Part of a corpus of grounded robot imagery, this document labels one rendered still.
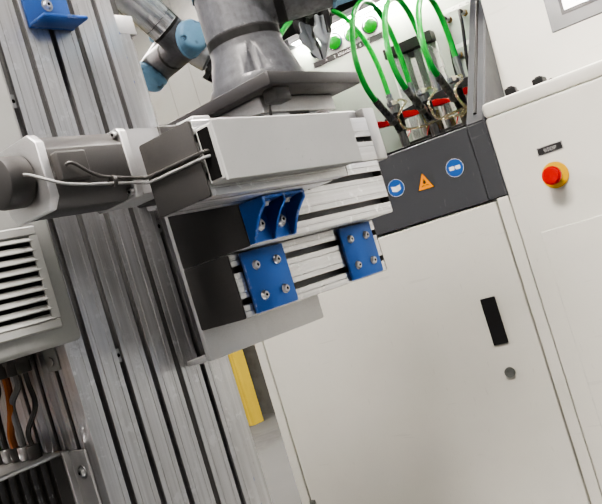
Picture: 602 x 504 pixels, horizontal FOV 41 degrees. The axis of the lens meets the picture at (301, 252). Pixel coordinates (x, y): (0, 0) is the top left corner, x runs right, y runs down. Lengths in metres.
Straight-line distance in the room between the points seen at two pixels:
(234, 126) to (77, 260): 0.32
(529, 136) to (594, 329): 0.40
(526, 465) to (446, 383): 0.23
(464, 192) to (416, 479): 0.65
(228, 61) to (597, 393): 0.97
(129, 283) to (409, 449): 0.91
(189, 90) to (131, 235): 3.84
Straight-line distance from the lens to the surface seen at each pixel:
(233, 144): 0.89
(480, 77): 1.79
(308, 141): 0.99
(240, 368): 4.68
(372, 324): 1.80
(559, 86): 1.64
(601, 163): 1.62
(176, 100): 5.06
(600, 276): 1.64
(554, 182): 1.60
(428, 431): 1.82
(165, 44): 1.82
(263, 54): 1.21
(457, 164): 1.69
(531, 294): 1.67
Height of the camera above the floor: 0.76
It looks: 1 degrees up
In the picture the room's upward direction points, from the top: 17 degrees counter-clockwise
